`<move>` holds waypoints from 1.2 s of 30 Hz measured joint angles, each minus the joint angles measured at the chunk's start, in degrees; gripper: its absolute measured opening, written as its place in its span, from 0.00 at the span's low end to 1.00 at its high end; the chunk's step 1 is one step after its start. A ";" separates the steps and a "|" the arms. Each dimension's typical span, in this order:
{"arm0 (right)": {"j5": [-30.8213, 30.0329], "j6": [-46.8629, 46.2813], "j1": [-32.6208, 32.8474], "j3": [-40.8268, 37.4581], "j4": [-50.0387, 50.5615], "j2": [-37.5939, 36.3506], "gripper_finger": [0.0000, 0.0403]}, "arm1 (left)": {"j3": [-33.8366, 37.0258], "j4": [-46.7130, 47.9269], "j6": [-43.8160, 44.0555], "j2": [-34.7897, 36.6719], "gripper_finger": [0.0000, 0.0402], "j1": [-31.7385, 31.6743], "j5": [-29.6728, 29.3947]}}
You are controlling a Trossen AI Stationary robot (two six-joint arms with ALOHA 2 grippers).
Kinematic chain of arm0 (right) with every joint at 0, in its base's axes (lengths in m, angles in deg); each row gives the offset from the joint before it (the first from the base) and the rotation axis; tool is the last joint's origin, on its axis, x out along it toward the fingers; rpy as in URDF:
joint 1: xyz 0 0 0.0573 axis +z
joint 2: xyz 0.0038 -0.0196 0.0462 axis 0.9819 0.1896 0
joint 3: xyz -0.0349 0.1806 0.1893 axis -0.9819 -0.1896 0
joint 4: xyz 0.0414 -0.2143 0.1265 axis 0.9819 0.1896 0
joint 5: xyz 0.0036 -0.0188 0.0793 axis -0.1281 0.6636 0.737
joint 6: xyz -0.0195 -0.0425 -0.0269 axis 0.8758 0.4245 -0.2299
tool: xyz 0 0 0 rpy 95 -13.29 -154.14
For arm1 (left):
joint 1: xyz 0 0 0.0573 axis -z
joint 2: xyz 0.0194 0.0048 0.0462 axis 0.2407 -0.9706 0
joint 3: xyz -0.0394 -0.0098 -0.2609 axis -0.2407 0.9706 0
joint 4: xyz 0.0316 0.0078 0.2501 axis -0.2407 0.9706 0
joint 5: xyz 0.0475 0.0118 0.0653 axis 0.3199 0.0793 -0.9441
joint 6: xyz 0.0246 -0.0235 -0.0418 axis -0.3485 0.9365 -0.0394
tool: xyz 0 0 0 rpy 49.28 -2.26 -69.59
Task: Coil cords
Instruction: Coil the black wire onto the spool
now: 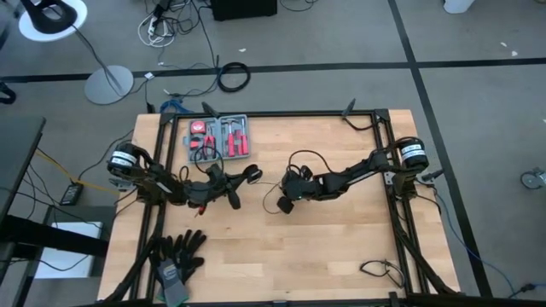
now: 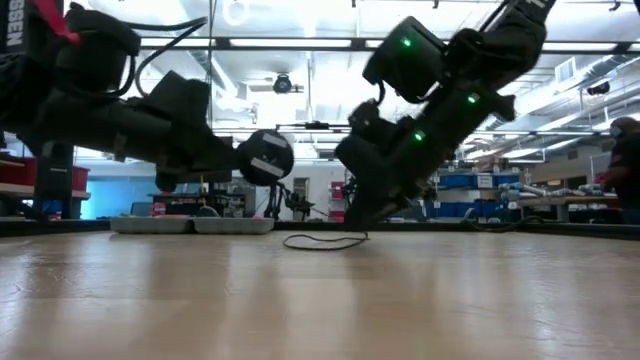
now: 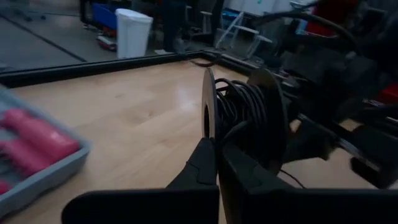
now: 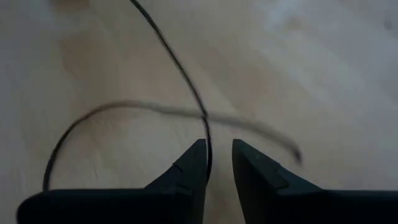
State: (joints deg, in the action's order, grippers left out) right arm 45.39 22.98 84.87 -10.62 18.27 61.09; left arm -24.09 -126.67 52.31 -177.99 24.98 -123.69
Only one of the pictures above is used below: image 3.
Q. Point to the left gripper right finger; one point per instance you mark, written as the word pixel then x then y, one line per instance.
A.
pixel 248 202

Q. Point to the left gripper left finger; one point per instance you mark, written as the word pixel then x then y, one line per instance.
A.
pixel 186 202

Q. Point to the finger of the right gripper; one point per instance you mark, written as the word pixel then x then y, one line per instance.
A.
pixel 311 143

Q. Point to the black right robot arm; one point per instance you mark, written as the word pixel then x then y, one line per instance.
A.
pixel 326 68

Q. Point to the red storage bin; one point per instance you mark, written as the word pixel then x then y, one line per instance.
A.
pixel 388 93
pixel 329 15

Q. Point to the grey plastic tool case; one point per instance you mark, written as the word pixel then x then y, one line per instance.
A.
pixel 46 182

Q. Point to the grey office chair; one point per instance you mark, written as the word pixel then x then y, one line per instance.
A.
pixel 202 18

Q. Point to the pink bit holder set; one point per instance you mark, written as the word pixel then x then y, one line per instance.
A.
pixel 25 161

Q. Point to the white trash can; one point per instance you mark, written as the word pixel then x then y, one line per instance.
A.
pixel 133 34

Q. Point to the person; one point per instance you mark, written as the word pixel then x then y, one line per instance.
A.
pixel 171 25

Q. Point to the flat red white boxes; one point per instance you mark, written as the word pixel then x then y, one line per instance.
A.
pixel 107 42

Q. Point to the blue floor tote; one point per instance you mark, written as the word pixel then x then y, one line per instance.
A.
pixel 104 15

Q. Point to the white metal chair frame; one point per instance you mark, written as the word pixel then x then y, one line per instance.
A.
pixel 245 29

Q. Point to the black aluminium table frame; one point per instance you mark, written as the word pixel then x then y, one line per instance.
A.
pixel 77 70

